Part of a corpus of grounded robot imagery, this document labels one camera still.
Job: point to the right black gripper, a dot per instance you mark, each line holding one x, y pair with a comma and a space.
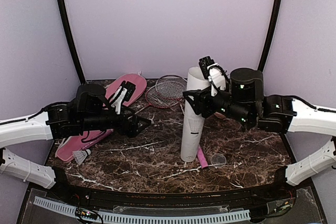
207, 109

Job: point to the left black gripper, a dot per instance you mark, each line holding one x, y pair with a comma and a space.
132, 131

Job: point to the white shuttlecock tube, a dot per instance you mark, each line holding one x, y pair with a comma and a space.
196, 81

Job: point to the clear plastic tube lid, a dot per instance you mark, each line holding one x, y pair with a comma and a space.
218, 160

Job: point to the white shuttlecock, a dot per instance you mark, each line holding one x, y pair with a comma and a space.
80, 156

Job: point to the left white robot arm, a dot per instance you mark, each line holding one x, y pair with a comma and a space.
27, 129

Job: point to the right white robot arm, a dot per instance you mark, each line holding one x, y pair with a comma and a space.
289, 114

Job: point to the red patterned bowl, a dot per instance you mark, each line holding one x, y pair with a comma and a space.
220, 115

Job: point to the red racket underneath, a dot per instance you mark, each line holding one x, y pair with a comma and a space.
153, 98

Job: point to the pink racket cover bag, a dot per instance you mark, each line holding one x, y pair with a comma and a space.
82, 142

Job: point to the small circuit board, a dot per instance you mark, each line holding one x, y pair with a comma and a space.
85, 214

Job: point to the red racket with visible handle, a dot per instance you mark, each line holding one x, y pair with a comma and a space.
172, 87

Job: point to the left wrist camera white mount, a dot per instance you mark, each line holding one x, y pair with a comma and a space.
123, 93

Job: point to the black front table rail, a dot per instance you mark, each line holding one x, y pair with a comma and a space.
97, 198

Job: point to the white slotted cable duct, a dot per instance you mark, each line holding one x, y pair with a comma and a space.
111, 217

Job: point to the right black frame post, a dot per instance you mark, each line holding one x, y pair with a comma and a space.
269, 35

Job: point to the black frame post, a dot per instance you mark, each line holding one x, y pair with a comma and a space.
269, 35
70, 41

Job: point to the left black frame post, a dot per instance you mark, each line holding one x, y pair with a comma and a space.
70, 41

